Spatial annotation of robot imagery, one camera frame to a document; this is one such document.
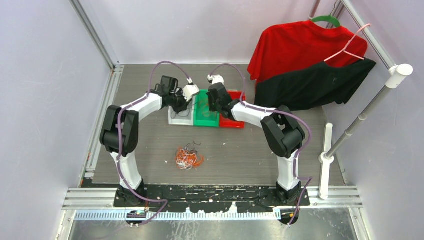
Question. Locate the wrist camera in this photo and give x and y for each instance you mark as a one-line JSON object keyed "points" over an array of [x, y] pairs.
{"points": [[189, 91], [215, 79]]}

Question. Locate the white plastic bin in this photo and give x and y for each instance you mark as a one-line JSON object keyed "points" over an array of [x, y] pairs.
{"points": [[184, 118]]}

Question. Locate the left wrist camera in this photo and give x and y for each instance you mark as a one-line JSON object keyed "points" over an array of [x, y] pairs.
{"points": [[189, 91]]}

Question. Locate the green clothes hanger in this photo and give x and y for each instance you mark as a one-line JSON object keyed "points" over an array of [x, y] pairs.
{"points": [[328, 19]]}

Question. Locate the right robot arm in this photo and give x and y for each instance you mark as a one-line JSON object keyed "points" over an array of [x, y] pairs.
{"points": [[282, 131]]}

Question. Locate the black t-shirt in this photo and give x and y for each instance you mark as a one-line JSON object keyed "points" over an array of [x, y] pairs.
{"points": [[315, 86]]}

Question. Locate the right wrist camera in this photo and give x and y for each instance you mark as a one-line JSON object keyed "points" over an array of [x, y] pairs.
{"points": [[215, 79]]}

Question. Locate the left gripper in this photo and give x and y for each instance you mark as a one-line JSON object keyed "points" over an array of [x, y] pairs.
{"points": [[184, 105]]}

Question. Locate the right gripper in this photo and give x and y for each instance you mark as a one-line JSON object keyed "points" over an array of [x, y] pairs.
{"points": [[212, 108]]}

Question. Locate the pink clothes hanger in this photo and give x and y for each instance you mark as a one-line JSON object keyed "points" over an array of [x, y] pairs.
{"points": [[344, 49]]}

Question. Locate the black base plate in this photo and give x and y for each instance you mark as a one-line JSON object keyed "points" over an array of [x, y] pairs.
{"points": [[210, 198]]}

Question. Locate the red t-shirt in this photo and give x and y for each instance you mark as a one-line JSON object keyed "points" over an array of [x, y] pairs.
{"points": [[298, 45]]}

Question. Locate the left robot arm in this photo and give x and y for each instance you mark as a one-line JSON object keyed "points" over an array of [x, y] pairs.
{"points": [[120, 130]]}

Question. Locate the green plastic bin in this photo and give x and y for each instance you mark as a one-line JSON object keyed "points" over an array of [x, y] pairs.
{"points": [[203, 117]]}

